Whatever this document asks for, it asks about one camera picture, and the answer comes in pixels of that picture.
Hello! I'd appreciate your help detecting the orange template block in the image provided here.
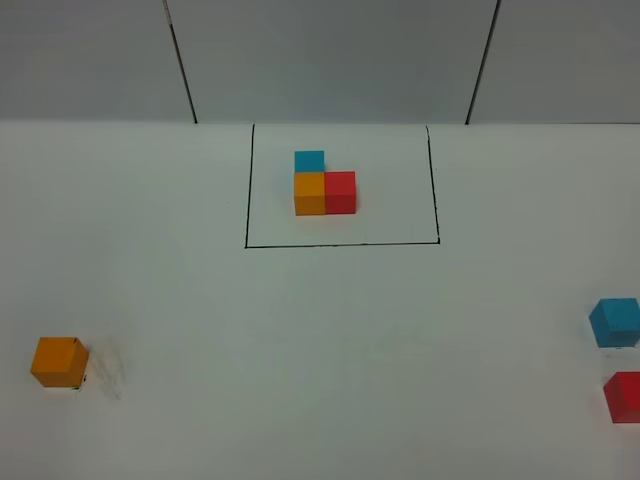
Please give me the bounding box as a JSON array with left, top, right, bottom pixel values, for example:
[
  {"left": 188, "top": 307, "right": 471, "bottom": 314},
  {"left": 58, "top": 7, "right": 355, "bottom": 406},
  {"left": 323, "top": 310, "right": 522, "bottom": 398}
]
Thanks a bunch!
[{"left": 294, "top": 172, "right": 326, "bottom": 216}]

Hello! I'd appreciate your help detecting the blue template block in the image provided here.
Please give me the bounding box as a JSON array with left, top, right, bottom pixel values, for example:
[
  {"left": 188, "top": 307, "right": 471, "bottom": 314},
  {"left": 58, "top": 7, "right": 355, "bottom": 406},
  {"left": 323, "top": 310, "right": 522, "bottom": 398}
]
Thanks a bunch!
[{"left": 294, "top": 150, "right": 325, "bottom": 173}]

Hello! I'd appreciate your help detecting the red template block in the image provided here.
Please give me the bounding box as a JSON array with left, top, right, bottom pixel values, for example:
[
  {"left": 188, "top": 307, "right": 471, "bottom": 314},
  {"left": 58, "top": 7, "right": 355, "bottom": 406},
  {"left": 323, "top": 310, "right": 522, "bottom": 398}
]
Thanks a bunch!
[{"left": 324, "top": 171, "right": 357, "bottom": 215}]

